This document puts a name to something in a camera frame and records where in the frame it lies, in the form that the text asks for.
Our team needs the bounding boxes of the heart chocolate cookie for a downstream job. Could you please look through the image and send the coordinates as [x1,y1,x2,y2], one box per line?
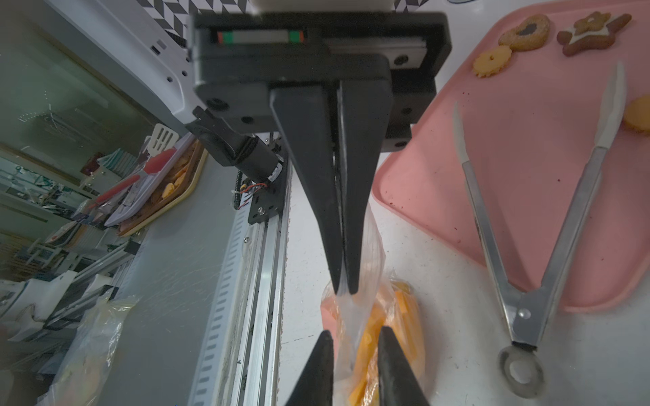
[499,14,551,52]

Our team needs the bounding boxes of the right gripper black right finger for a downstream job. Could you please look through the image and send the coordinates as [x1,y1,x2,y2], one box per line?
[377,326,429,406]

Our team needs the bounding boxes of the star iced cookie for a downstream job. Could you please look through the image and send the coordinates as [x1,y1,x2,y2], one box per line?
[556,11,632,57]

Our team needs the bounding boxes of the clear resealable bag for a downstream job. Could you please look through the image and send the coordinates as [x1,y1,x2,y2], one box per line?
[321,207,406,405]

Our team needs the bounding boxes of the pink plastic tray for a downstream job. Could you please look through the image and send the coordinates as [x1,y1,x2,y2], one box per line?
[372,1,649,313]

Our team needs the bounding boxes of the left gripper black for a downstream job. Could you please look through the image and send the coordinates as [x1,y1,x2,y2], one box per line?
[190,12,452,294]

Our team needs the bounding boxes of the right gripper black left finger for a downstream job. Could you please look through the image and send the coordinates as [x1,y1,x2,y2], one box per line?
[285,330,334,406]

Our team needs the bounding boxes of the crumpled plastic bag outside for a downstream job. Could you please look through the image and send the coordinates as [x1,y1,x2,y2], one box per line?
[37,295,139,405]

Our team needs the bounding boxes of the round cookie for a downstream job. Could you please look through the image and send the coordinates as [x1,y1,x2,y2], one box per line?
[623,94,650,134]
[472,46,513,78]

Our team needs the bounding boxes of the yellow cookies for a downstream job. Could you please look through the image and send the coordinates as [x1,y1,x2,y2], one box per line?
[345,279,426,405]

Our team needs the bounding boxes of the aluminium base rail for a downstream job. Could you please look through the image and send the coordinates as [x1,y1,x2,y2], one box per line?
[187,151,293,406]

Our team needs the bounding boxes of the tray of utensils outside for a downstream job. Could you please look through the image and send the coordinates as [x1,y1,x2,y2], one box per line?
[73,125,208,237]

